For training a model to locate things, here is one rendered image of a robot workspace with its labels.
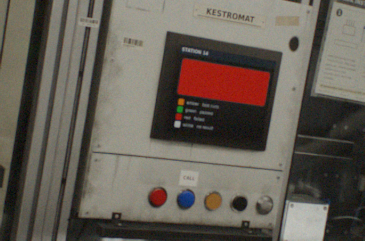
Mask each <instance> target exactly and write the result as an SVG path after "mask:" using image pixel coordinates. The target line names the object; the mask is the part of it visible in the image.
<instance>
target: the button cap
mask: <svg viewBox="0 0 365 241"><path fill-rule="evenodd" d="M193 202H194V195H193V194H192V193H190V192H188V191H186V192H184V193H182V194H181V195H180V204H181V205H182V206H184V207H185V208H187V207H189V206H191V205H193Z"/></svg>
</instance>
